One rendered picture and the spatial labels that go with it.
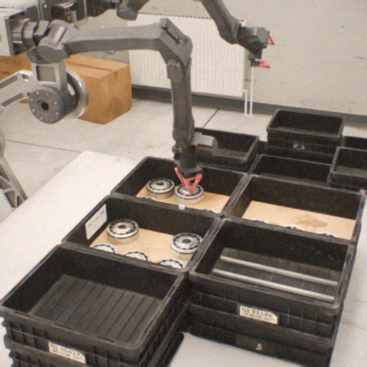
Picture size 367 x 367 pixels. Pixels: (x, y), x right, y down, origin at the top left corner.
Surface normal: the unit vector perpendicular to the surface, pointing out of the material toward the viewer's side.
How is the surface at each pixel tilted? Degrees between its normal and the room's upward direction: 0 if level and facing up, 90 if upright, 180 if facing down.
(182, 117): 122
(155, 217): 90
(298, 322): 90
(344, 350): 0
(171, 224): 90
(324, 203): 90
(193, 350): 0
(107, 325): 0
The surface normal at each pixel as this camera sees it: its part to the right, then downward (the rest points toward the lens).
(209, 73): -0.35, 0.47
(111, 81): 0.85, 0.23
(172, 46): 0.69, -0.14
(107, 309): -0.01, -0.87
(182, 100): -0.24, 0.86
